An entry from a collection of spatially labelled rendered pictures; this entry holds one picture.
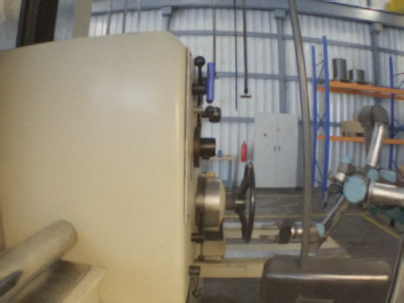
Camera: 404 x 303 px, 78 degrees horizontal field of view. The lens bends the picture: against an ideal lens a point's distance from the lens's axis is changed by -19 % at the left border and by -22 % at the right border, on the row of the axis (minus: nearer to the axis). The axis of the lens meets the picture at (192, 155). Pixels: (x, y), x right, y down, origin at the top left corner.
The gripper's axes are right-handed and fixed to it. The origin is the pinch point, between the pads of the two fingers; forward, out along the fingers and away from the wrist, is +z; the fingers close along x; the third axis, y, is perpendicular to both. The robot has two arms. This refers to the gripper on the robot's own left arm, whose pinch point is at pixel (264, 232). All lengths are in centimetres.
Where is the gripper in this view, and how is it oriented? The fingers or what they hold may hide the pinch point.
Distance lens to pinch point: 150.1
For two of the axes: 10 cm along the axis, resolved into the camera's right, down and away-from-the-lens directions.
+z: -10.0, -0.2, 0.8
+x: 0.1, 9.0, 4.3
